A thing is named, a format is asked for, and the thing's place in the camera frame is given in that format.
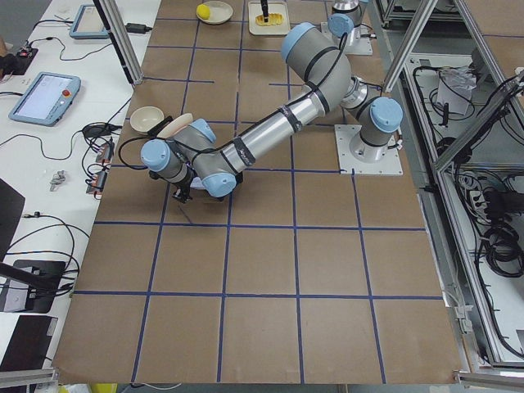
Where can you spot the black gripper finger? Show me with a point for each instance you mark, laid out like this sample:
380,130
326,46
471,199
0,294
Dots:
265,10

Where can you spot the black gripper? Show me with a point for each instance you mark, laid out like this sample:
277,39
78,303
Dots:
160,127

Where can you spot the orange striped bread roll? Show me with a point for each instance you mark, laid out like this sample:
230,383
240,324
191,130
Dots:
274,19

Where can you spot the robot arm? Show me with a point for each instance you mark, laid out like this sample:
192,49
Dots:
192,153
346,18

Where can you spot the pink plate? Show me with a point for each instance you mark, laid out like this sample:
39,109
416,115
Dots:
176,125

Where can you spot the cream plate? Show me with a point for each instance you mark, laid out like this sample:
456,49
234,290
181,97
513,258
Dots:
145,118

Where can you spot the white rectangular tray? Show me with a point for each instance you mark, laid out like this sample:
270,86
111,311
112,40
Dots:
254,9

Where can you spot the white shallow bowl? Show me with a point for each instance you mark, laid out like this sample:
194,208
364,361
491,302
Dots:
221,12

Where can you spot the yellow lemon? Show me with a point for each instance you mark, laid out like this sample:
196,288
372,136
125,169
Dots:
203,12

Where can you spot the black power brick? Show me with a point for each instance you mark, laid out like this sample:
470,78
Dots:
135,28

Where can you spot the blue teach pendant near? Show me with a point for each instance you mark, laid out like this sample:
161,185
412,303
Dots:
47,99

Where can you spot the blue teach pendant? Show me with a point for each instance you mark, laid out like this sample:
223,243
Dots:
88,24
47,99

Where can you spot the blue teach pendant far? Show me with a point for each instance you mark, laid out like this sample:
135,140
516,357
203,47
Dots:
88,24

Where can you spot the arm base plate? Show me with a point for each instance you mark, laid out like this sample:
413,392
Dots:
357,157
358,43

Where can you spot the aluminium frame post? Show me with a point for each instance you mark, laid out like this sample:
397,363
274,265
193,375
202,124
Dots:
114,26

